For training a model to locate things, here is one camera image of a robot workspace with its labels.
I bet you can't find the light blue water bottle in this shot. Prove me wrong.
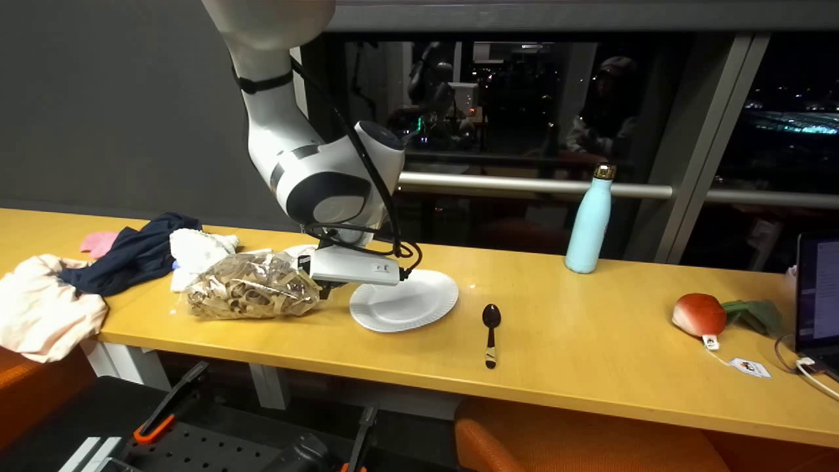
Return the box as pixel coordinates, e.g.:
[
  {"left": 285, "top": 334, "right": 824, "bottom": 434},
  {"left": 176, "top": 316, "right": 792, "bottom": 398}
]
[{"left": 563, "top": 162, "right": 618, "bottom": 278}]

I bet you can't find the orange chair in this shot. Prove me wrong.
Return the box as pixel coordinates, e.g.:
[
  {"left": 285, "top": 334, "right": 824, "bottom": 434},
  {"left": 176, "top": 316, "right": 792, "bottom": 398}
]
[{"left": 453, "top": 418, "right": 731, "bottom": 472}]

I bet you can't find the black clamp with orange handle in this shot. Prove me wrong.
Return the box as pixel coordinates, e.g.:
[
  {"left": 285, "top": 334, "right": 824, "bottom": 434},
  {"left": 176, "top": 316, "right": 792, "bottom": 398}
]
[
  {"left": 129, "top": 359, "right": 212, "bottom": 448},
  {"left": 339, "top": 404, "right": 379, "bottom": 472}
]

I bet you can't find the green leaf-shaped cloth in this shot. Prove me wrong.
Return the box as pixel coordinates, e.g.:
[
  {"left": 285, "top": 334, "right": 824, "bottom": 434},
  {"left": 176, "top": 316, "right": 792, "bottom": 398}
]
[{"left": 722, "top": 299, "right": 786, "bottom": 341}]

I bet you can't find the grey slanted window beam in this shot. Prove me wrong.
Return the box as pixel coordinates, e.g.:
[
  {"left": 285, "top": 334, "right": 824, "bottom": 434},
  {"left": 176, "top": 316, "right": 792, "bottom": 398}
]
[{"left": 652, "top": 35, "right": 771, "bottom": 266}]

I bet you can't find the clear bag of snacks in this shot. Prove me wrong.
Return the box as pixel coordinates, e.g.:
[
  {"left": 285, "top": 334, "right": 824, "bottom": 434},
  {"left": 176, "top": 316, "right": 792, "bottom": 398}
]
[{"left": 184, "top": 249, "right": 324, "bottom": 324}]

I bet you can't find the navy blue cloth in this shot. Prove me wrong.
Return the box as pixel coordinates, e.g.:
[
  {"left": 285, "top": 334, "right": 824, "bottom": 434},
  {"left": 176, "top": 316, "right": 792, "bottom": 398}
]
[{"left": 54, "top": 211, "right": 204, "bottom": 299}]

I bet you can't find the red round plush toy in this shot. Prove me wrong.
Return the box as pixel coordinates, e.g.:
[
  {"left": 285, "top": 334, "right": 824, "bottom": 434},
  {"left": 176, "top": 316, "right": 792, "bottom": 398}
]
[{"left": 669, "top": 291, "right": 729, "bottom": 341}]

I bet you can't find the white round ceramic plate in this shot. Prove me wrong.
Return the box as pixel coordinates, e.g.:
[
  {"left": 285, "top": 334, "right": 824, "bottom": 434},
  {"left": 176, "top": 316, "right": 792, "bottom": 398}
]
[{"left": 348, "top": 267, "right": 461, "bottom": 337}]

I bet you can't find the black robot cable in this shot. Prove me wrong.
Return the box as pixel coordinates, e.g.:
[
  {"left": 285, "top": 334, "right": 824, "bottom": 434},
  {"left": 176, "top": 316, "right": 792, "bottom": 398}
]
[{"left": 335, "top": 88, "right": 424, "bottom": 284}]

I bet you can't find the black spoon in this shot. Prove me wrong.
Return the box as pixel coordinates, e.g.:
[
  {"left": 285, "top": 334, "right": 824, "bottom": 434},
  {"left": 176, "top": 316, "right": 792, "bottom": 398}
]
[{"left": 480, "top": 303, "right": 504, "bottom": 372}]

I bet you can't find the pink sticky note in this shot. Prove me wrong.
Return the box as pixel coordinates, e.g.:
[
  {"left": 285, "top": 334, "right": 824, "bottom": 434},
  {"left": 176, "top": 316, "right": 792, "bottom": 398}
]
[{"left": 78, "top": 228, "right": 120, "bottom": 259}]

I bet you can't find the pale pink cloth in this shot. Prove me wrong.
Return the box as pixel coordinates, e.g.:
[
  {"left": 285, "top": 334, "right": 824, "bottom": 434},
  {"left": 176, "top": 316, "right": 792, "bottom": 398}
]
[{"left": 0, "top": 253, "right": 109, "bottom": 364}]

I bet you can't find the white cable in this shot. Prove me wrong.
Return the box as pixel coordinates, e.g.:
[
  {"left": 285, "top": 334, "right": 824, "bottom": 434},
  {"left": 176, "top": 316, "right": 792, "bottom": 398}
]
[{"left": 771, "top": 337, "right": 839, "bottom": 404}]

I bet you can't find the white printed tag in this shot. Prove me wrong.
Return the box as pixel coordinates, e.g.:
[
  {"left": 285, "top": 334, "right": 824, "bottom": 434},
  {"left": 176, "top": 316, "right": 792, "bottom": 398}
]
[{"left": 731, "top": 354, "right": 773, "bottom": 384}]

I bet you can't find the silver metal window railing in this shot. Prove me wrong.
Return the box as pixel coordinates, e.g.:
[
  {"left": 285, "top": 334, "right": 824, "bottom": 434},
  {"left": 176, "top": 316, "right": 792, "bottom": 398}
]
[{"left": 397, "top": 168, "right": 839, "bottom": 214}]

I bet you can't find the white table support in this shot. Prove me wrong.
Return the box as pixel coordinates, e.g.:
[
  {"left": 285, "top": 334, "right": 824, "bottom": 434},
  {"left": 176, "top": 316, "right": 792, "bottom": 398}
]
[
  {"left": 247, "top": 364, "right": 290, "bottom": 415},
  {"left": 82, "top": 338, "right": 172, "bottom": 392}
]

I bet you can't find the white crumpled cloth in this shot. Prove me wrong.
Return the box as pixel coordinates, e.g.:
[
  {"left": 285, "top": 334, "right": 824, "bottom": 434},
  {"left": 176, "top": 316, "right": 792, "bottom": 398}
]
[{"left": 167, "top": 225, "right": 243, "bottom": 295}]

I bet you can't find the black perforated robot stand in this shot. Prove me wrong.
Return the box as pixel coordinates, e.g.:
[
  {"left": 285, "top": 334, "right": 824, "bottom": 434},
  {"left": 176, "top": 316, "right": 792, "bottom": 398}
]
[{"left": 0, "top": 376, "right": 290, "bottom": 472}]

